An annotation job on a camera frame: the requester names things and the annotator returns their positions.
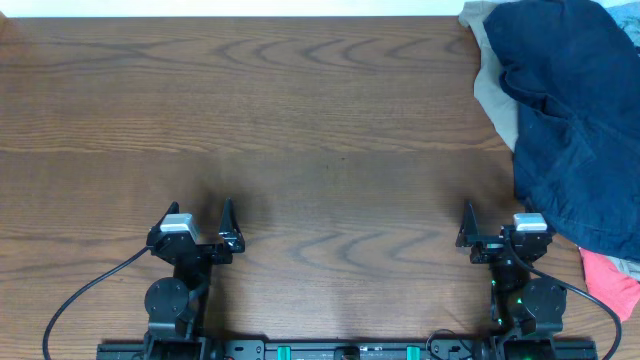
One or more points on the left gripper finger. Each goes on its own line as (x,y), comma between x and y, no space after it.
(229,229)
(172,209)

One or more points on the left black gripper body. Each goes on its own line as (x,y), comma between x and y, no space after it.
(201,249)

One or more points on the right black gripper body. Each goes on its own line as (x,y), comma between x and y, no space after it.
(493,245)

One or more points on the navy blue shorts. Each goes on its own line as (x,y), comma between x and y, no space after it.
(574,75)

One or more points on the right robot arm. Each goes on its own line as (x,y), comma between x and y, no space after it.
(527,310)

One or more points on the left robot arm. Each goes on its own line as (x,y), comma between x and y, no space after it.
(176,305)

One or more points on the khaki beige garment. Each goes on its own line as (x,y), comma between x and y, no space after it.
(500,108)

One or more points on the red garment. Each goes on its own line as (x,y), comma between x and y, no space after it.
(606,283)

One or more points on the light blue garment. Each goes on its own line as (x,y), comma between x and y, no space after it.
(626,15)

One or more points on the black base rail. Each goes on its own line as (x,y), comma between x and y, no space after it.
(436,348)

